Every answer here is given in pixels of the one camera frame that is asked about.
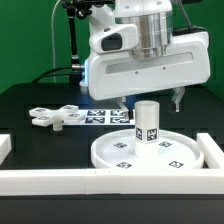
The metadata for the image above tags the white cross-shaped table base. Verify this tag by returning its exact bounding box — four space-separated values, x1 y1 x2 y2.
29 105 85 131

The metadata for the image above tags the white cable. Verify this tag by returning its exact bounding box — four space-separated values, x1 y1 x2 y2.
50 0 63 84

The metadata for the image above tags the white U-shaped fence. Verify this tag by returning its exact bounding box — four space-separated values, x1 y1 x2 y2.
0 133 224 196

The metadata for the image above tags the white marker sheet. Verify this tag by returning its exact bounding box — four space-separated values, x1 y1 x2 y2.
64 109 135 126

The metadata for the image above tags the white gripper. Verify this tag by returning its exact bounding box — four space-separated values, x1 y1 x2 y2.
85 31 210 120

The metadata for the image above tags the black camera stand pole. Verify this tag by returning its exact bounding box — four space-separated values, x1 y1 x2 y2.
62 0 113 85

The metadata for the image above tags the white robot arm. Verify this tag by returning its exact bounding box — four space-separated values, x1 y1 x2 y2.
85 0 210 113

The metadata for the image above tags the white round table top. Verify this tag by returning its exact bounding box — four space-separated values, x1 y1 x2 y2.
91 129 204 171

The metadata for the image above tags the black cable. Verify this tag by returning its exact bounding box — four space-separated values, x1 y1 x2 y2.
31 64 85 84

